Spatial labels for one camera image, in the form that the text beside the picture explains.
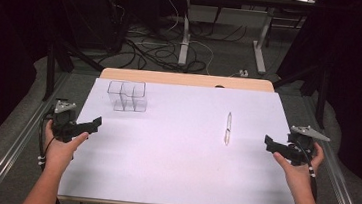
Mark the metal rail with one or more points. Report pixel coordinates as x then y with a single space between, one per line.
338 184
13 152

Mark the clear plastic compartment organizer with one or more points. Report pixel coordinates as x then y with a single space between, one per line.
128 97

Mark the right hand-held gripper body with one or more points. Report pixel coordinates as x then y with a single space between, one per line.
302 144

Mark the white plug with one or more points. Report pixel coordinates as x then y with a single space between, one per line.
243 73

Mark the white pen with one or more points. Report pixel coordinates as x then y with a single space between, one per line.
228 128

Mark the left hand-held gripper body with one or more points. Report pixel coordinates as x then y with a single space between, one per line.
63 122

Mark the person's left hand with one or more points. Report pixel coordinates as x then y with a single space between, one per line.
60 152

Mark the wooden table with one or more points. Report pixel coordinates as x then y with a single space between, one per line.
184 79

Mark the white desk leg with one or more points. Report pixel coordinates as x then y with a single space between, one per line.
260 46
184 38

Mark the white table cover sheet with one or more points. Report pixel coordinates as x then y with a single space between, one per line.
178 148

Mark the person's right hand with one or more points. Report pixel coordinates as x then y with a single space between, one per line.
297 175

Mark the black metal stand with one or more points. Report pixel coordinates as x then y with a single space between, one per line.
53 66
317 88

